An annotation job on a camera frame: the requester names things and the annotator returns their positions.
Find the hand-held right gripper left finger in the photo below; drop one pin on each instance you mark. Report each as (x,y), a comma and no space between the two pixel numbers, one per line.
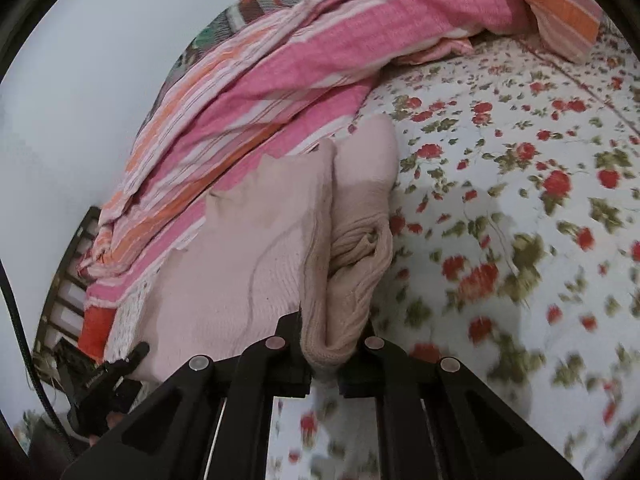
(290,340)

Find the dark wooden headboard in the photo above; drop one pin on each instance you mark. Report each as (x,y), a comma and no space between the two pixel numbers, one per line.
(85,225)

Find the white floral bed sheet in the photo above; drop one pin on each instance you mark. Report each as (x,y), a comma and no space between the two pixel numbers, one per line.
(500,210)

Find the pink knitted sweater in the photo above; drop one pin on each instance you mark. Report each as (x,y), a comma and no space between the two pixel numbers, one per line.
(240,270)

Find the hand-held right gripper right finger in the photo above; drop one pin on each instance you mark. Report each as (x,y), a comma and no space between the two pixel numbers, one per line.
(370,360)

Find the dark floral patchwork quilt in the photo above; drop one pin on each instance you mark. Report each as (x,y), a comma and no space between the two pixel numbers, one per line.
(250,5)

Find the person's left hand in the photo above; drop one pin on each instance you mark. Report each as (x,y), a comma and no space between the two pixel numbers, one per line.
(114,417)

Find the red embroidered pillow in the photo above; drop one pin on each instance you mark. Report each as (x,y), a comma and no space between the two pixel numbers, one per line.
(95,332)

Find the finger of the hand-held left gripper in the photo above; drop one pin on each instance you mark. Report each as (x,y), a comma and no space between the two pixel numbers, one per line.
(132,355)

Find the pink orange striped quilt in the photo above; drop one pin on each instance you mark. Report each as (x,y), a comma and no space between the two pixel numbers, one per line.
(300,60)

